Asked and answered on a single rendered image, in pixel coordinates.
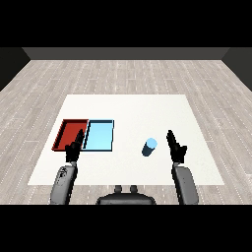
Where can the red shallow open box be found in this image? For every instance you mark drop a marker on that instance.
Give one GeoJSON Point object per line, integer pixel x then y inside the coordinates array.
{"type": "Point", "coordinates": [69, 135]}

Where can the dark grey robot body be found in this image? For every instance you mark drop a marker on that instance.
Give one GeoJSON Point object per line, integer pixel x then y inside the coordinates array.
{"type": "Point", "coordinates": [126, 197]}

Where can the small blue can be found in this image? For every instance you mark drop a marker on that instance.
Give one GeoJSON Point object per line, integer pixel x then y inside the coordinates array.
{"type": "Point", "coordinates": [149, 147]}

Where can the light blue shallow open box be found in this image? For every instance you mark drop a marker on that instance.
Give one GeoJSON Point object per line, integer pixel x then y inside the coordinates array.
{"type": "Point", "coordinates": [98, 135]}

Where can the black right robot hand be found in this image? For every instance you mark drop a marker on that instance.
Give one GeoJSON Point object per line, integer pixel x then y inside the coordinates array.
{"type": "Point", "coordinates": [176, 149]}

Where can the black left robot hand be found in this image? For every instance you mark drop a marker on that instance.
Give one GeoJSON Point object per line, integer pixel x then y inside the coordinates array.
{"type": "Point", "coordinates": [73, 150]}

